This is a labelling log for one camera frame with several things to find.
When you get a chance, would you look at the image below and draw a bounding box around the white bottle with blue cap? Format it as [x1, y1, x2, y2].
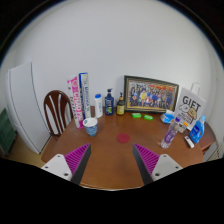
[94, 93, 104, 119]

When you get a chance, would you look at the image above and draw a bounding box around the flat round red coaster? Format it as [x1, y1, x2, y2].
[116, 133, 131, 144]

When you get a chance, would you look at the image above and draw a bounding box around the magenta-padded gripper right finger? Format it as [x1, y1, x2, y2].
[132, 143, 184, 185]

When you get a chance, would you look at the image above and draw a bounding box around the clear purple-capped water bottle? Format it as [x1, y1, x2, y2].
[160, 116, 181, 150]

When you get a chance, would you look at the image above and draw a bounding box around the green crate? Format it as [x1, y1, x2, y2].
[0, 108, 17, 156]

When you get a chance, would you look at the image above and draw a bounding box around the framed group photo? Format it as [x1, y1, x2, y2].
[123, 75, 180, 114]

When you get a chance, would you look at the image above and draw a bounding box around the yellow pump bottle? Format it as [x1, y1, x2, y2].
[116, 92, 126, 116]

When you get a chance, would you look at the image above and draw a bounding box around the blue tissue pack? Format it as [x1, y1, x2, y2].
[160, 109, 176, 125]

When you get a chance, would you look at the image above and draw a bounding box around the dark blue pump bottle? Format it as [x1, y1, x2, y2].
[104, 88, 115, 116]

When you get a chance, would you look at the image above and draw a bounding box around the white refrigerator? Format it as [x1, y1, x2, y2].
[4, 62, 51, 155]

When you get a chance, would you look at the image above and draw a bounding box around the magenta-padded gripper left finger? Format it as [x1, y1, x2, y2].
[40, 143, 92, 185]

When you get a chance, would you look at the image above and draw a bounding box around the brown wooden chair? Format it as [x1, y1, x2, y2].
[43, 89, 74, 137]

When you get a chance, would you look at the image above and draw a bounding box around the pink shuttlecock tube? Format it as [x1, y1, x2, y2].
[67, 75, 85, 130]

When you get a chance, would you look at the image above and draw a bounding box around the white green shuttlecock tube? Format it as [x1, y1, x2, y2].
[78, 72, 92, 120]

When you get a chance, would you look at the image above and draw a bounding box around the blue detergent bottle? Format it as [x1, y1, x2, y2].
[189, 114, 207, 144]

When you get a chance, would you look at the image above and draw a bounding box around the white remote control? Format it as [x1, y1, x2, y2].
[184, 135, 195, 149]

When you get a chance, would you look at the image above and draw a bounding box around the white paper gift bag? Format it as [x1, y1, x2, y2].
[173, 82, 207, 131]

